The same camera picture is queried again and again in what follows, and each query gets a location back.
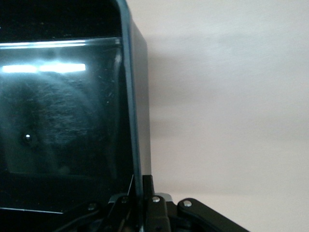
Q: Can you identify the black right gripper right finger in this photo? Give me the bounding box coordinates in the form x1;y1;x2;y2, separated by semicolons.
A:
141;174;171;232

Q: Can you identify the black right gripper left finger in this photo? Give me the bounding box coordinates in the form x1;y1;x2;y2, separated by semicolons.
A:
103;192;136;232

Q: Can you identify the black plastic box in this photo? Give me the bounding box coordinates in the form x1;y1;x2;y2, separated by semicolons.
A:
0;0;155;232

